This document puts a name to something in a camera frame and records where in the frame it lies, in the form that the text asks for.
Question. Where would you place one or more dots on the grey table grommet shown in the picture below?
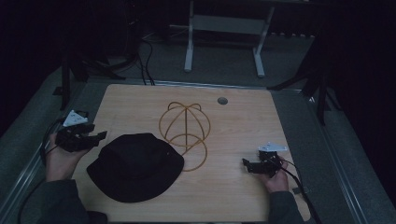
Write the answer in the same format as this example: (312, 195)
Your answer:
(222, 100)

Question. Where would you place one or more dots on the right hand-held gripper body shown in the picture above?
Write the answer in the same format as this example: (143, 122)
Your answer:
(269, 161)

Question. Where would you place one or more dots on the black tripod stand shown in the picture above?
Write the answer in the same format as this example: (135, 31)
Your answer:
(317, 84)
(77, 68)

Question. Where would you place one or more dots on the person's right hand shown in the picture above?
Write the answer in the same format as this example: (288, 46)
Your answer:
(277, 182)

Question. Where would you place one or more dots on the white metal frame stand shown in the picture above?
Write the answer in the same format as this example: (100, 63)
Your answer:
(224, 25)

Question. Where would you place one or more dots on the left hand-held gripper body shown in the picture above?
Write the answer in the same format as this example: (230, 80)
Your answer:
(73, 138)

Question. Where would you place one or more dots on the black bucket hat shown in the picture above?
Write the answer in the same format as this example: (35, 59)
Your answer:
(135, 168)

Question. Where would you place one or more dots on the person's left hand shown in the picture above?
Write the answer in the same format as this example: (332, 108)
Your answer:
(62, 163)

